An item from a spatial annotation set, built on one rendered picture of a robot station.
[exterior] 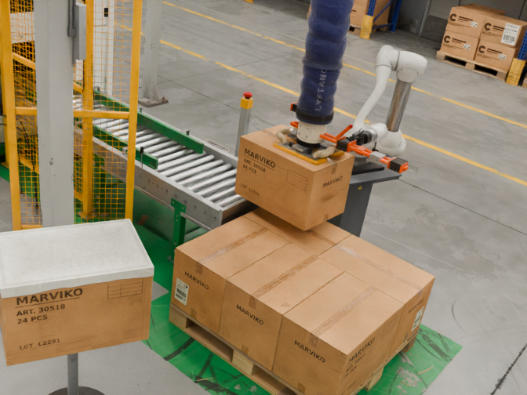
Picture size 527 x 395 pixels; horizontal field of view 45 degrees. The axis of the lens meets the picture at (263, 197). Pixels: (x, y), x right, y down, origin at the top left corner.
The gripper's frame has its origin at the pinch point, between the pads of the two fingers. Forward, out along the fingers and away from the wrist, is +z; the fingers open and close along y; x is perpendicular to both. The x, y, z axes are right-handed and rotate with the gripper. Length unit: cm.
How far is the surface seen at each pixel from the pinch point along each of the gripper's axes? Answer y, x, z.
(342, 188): 33.6, 3.0, -10.4
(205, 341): 117, 23, 79
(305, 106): -16.7, 27.0, 10.2
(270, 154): 16.3, 39.6, 20.0
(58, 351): 54, 15, 185
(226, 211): 61, 58, 33
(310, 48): -50, 30, 11
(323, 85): -31.0, 20.1, 6.1
